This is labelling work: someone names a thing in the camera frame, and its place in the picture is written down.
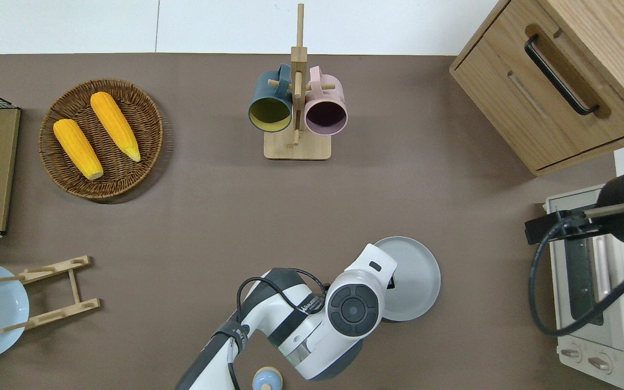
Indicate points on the wooden drawer cabinet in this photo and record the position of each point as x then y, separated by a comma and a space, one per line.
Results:
518, 108

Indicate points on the wooden plate rack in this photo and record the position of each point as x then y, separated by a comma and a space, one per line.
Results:
75, 284

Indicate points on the gray round plate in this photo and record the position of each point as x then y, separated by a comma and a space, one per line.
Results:
415, 281

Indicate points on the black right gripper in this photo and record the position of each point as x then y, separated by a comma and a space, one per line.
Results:
545, 227

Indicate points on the cream toaster oven knob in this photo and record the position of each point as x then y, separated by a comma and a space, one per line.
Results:
599, 363
571, 354

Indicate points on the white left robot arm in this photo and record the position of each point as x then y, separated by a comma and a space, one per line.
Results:
312, 341

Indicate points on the round brown wicker basket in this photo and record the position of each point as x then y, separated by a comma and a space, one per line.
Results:
122, 179

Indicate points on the dark teal mug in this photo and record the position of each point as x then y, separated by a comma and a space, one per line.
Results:
266, 92

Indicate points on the pink mug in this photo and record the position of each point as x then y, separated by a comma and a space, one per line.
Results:
333, 97

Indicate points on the wooden mug tree stand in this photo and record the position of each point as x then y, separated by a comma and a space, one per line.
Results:
297, 147

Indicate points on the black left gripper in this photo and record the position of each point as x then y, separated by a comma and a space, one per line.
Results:
390, 283

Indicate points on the yellow corn cob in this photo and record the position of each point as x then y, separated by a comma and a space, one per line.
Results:
115, 125
78, 149

